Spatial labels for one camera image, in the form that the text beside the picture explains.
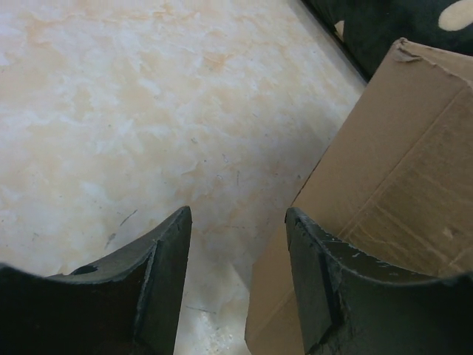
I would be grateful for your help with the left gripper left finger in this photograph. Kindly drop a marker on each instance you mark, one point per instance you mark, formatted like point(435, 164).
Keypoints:
point(127, 302)

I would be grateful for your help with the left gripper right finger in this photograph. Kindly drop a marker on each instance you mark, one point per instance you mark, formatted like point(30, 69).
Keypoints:
point(350, 302)

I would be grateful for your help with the cardboard box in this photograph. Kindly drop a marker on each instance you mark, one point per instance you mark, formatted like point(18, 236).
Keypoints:
point(396, 183)

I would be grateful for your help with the black floral plush pillow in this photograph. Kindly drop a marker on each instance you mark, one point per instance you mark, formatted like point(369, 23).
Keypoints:
point(367, 29)

